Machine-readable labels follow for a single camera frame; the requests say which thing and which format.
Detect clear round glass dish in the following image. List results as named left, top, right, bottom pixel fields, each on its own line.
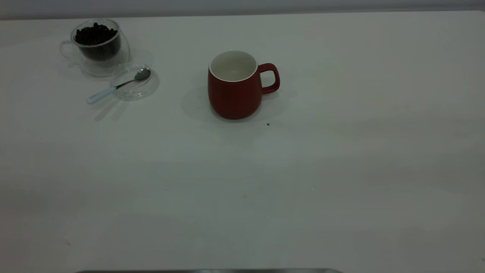
left=110, top=63, right=160, bottom=101

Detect red ceramic mug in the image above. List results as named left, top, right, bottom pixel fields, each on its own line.
left=207, top=50, right=281, bottom=120

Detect metal spoon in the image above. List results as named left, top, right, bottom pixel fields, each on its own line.
left=86, top=68, right=151, bottom=104

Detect clear double-wall glass cup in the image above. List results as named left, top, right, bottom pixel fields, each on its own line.
left=59, top=18, right=130, bottom=77

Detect pile of dark coffee beans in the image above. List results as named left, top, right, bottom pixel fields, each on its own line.
left=75, top=23, right=121, bottom=61

